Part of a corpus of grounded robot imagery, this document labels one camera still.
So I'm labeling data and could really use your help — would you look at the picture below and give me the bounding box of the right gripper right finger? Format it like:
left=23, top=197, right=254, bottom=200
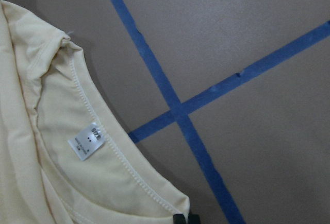
left=187, top=213, right=201, bottom=224

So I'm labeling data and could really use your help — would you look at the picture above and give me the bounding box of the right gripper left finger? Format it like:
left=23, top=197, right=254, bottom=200
left=173, top=214, right=186, bottom=224

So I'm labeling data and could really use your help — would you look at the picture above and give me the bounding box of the cream long-sleeve graphic shirt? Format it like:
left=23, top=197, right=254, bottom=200
left=1, top=1, right=190, bottom=223

